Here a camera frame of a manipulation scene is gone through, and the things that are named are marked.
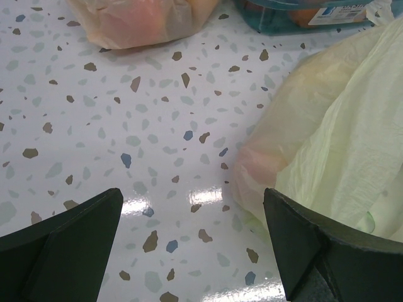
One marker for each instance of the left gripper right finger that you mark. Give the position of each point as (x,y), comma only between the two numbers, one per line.
(320,259)

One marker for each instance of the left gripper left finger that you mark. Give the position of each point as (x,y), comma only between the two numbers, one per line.
(62,258)

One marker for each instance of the green avocado print plastic bag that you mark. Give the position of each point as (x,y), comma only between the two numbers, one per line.
(331,138)

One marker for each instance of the orange knotted plastic bag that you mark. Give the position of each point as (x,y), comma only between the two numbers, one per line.
(126,24)

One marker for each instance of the teal plastic fruit basin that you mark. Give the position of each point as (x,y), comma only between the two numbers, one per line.
(291,17)

